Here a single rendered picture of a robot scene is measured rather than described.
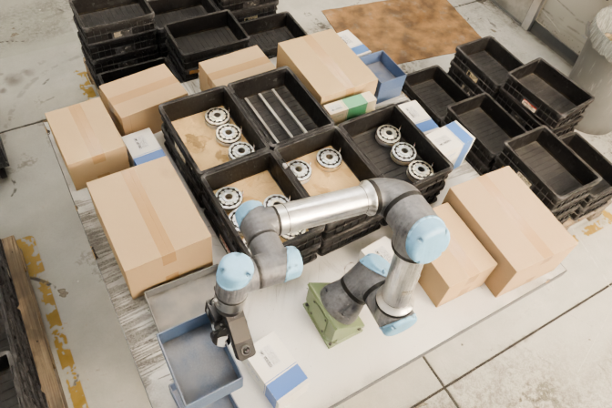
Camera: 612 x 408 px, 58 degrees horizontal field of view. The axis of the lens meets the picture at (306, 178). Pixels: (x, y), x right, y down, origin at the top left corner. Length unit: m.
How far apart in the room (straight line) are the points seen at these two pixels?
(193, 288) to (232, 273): 0.86
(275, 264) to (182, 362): 0.44
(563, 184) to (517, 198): 0.79
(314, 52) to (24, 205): 1.74
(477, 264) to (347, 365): 0.58
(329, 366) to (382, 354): 0.19
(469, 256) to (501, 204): 0.26
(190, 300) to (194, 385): 0.56
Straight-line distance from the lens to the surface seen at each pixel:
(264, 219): 1.29
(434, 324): 2.08
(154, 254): 1.87
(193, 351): 1.53
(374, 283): 1.75
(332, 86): 2.43
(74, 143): 2.28
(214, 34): 3.34
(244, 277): 1.16
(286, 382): 1.80
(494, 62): 3.75
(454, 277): 2.00
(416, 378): 2.75
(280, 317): 1.97
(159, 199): 1.99
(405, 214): 1.38
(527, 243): 2.15
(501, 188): 2.26
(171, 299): 2.01
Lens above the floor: 2.50
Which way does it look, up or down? 51 degrees down
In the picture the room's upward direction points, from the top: 10 degrees clockwise
